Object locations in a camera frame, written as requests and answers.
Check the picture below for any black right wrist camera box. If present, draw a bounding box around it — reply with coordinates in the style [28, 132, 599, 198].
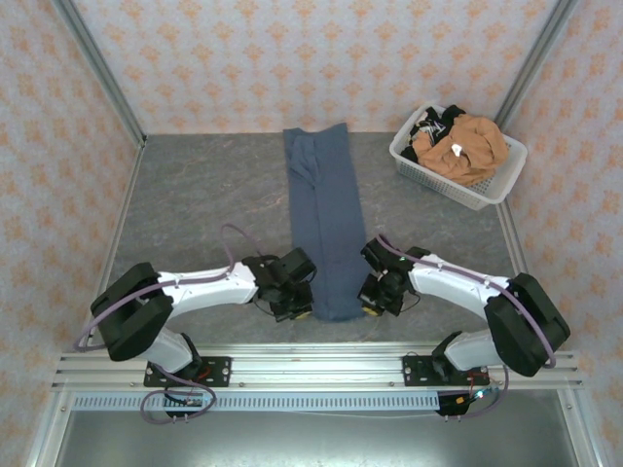
[358, 284, 404, 318]

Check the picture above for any aluminium mounting rail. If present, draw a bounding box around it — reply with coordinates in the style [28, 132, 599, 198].
[51, 344, 585, 390]

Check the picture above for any small circuit board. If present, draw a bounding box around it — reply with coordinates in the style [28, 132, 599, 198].
[466, 386, 502, 403]
[165, 392, 215, 410]

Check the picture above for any white plastic basket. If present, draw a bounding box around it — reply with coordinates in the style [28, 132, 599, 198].
[388, 100, 530, 212]

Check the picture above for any grey slotted cable duct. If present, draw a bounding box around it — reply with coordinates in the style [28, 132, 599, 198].
[72, 392, 442, 413]

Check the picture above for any aluminium frame post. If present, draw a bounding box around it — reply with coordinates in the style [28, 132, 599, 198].
[489, 0, 580, 140]
[51, 0, 149, 150]

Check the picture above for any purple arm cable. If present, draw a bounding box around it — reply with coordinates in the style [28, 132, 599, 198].
[374, 234, 559, 422]
[72, 223, 274, 425]

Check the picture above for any aluminium side rail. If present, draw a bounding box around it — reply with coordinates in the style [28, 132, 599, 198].
[494, 199, 559, 352]
[77, 138, 147, 354]

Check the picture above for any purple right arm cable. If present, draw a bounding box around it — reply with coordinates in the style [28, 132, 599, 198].
[374, 234, 559, 422]

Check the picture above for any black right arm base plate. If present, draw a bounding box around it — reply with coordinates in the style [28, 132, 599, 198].
[402, 353, 491, 388]

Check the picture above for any grey metal sheet panel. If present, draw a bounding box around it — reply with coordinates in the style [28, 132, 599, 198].
[26, 408, 598, 467]

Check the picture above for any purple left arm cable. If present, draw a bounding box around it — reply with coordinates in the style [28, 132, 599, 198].
[72, 223, 274, 425]

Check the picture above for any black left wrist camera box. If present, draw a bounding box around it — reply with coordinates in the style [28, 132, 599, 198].
[270, 294, 313, 323]

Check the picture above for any black printed t-shirt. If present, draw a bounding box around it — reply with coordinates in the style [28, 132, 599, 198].
[399, 103, 468, 164]

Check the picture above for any orange t-shirt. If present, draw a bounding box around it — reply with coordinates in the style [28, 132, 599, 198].
[417, 114, 511, 189]

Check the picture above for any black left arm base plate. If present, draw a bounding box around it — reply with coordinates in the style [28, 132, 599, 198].
[143, 354, 233, 388]

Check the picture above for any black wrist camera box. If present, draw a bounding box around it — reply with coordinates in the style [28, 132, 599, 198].
[358, 284, 404, 318]
[270, 294, 313, 323]

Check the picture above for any blue t-shirt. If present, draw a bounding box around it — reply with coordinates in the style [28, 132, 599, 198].
[281, 121, 369, 322]

